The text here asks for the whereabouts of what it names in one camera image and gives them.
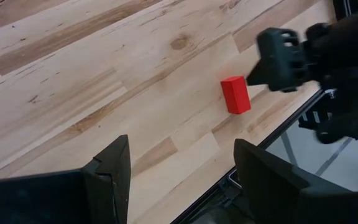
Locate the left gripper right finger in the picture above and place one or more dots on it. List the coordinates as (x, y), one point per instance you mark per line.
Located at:
(291, 202)

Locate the red rectangular block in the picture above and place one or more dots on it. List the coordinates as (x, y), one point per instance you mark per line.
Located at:
(236, 96)

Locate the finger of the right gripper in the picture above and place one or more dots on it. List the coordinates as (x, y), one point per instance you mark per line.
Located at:
(343, 127)
(281, 62)

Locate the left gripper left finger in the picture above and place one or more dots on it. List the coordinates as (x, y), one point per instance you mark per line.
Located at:
(51, 202)

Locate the black table edge rail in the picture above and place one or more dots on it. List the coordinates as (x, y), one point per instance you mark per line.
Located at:
(291, 119)

